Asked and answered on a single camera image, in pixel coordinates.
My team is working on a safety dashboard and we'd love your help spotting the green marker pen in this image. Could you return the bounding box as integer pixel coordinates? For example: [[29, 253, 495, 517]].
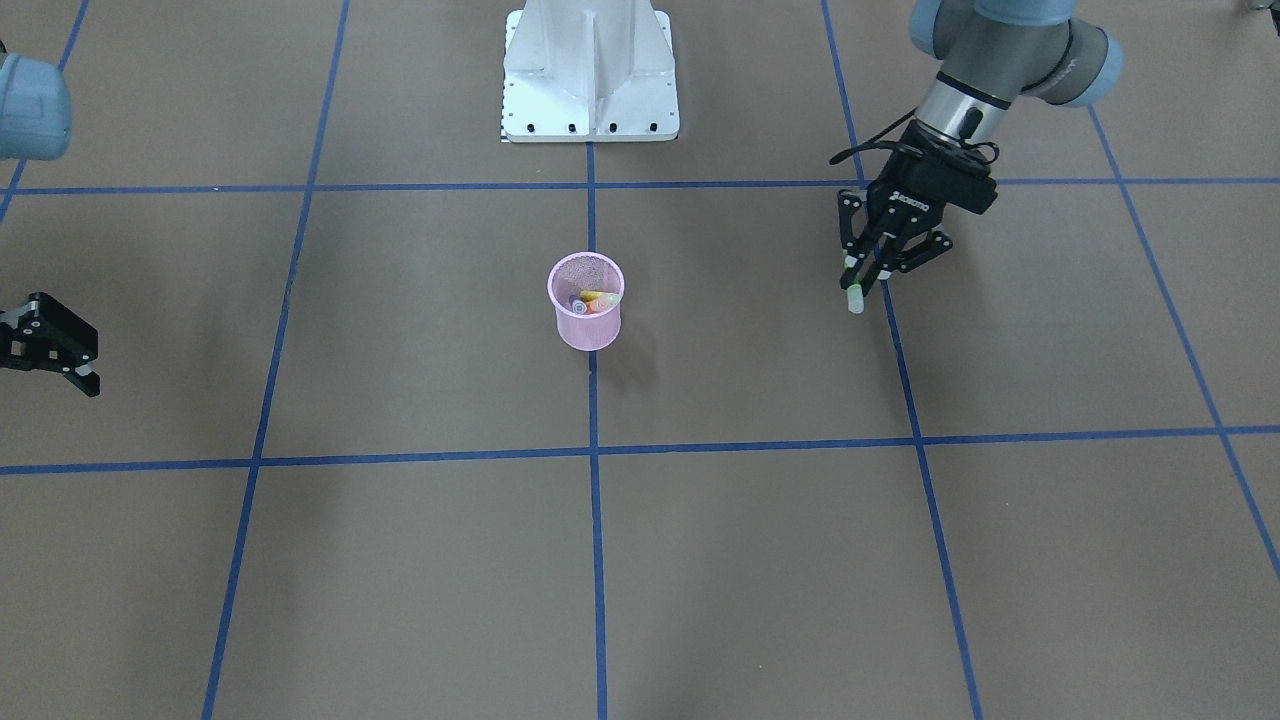
[[841, 238, 892, 315]]

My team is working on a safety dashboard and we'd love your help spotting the pink mesh pen holder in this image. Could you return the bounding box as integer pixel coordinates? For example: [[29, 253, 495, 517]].
[[547, 252, 626, 352]]

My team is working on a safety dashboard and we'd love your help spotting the brown paper table mat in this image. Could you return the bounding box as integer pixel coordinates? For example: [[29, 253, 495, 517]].
[[3, 1, 1277, 719]]

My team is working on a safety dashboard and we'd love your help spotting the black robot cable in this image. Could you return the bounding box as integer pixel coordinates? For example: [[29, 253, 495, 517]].
[[828, 115, 1001, 170]]

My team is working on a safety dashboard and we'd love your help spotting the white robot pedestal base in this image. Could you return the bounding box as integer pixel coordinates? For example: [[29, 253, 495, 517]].
[[500, 1, 681, 143]]

